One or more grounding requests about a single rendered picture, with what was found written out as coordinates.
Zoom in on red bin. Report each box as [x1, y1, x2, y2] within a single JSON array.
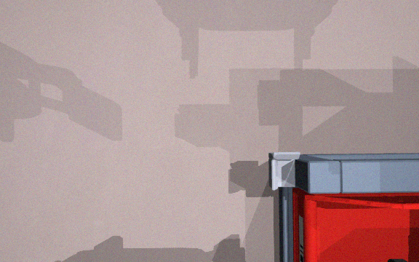
[[292, 188, 419, 262]]

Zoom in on grey metal shelf rack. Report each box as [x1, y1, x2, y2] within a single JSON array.
[[268, 152, 419, 262]]

